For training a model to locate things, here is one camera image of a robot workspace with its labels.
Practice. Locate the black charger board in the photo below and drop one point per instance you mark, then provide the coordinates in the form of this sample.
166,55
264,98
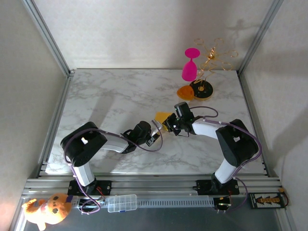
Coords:
264,200

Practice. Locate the aluminium frame post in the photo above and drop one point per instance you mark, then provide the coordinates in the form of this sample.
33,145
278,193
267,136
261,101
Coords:
48,36
261,36

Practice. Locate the small black controller board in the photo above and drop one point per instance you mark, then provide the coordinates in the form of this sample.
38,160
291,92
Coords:
222,204

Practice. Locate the clear plastic organizer box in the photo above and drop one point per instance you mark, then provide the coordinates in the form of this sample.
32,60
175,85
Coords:
122,203

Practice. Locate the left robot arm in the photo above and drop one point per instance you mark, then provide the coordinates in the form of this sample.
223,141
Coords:
81,144

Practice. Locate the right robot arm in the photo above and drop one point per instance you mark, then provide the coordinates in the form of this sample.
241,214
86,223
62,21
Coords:
235,142

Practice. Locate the orange plush toy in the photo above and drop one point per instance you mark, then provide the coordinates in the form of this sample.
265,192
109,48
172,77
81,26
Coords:
55,207

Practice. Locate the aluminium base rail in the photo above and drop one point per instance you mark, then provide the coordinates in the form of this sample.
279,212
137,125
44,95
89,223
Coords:
154,185

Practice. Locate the pink wine glass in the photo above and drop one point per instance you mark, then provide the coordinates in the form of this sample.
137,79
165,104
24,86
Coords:
188,71

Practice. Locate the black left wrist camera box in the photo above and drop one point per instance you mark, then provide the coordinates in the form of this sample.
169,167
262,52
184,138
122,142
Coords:
142,130

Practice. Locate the orange wine glass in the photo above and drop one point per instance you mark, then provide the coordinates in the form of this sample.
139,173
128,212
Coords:
185,92

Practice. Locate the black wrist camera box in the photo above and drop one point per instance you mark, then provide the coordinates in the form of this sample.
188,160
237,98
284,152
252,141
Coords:
142,130
183,109

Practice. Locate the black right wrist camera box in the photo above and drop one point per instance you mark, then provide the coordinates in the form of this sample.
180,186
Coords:
183,109

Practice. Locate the aluminium table edge rail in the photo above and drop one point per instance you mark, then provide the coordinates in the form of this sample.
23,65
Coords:
253,125
54,125

